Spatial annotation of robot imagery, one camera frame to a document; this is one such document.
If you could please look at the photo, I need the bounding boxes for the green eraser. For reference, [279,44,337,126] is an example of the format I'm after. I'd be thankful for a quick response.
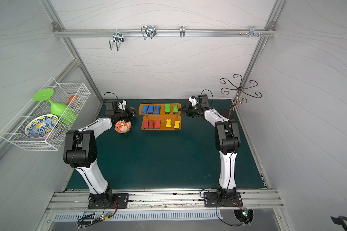
[164,104,171,114]
[172,104,179,114]

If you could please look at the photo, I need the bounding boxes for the blue eraser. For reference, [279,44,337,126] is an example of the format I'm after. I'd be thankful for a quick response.
[147,105,155,114]
[154,105,161,115]
[141,105,149,115]

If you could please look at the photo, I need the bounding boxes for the yellow eraser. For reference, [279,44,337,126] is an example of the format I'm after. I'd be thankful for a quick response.
[174,120,180,130]
[165,119,172,129]

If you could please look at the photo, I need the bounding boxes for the wooden two-tier shelf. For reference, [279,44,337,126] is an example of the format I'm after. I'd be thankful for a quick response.
[139,103,182,131]

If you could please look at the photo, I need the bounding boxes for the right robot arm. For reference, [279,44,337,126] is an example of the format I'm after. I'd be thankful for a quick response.
[179,94,241,201]

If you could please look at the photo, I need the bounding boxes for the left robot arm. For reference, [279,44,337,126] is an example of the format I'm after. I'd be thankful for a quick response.
[63,100,138,207]

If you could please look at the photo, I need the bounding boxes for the orange leaf bowl near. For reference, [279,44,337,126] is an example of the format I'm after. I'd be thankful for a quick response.
[115,120,132,134]

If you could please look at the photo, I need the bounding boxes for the red eraser left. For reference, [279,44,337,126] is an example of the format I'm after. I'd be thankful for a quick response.
[143,120,149,129]

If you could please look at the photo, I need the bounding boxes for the red eraser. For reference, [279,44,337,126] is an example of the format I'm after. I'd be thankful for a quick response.
[148,120,155,129]
[154,120,161,130]
[143,120,149,129]

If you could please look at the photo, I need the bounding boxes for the red eraser middle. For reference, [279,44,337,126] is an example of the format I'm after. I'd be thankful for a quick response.
[148,120,155,129]

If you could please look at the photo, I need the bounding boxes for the red eraser right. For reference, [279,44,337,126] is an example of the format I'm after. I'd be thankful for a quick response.
[154,120,161,130]

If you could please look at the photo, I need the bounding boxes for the orange utensil in basket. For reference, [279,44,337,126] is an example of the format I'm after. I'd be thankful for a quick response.
[66,96,78,105]

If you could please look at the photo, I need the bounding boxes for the green plastic goblet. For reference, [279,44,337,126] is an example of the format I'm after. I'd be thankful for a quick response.
[33,89,77,125]

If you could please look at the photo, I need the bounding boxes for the metal double hook left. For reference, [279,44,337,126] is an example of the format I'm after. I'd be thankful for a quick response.
[109,31,124,51]

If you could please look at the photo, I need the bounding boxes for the small metal hook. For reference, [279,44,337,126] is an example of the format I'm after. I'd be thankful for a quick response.
[179,26,185,38]

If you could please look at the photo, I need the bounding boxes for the metal hook middle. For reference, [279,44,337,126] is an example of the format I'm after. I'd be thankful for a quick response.
[141,26,157,40]

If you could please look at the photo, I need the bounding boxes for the blue yellow ceramic bowl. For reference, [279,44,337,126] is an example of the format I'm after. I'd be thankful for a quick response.
[24,114,59,139]

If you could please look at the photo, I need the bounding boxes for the white vent strip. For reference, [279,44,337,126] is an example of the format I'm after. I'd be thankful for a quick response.
[53,209,222,222]

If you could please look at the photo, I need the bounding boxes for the copper wire hanger stand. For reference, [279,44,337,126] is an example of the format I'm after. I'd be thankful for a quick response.
[219,74,263,119]

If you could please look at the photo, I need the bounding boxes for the white wire basket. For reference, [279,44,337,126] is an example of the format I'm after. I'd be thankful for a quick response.
[0,78,91,151]

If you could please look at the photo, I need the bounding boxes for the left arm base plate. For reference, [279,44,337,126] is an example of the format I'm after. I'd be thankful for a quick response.
[87,193,129,209]

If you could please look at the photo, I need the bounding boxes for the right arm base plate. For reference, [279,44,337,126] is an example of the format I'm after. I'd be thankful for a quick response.
[201,192,243,208]

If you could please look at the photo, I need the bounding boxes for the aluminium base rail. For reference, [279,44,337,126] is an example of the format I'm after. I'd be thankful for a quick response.
[46,189,284,212]

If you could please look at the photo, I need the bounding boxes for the left base cable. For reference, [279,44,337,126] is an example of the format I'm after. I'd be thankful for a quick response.
[76,196,118,229]

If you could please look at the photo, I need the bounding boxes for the base cable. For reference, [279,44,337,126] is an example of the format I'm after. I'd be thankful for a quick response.
[76,196,118,229]
[199,188,254,227]

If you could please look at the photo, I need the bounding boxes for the aluminium top rail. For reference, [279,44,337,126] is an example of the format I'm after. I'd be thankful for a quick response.
[54,28,276,38]

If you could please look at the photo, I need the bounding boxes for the right base cable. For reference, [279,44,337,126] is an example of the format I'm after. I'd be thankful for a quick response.
[199,188,254,227]

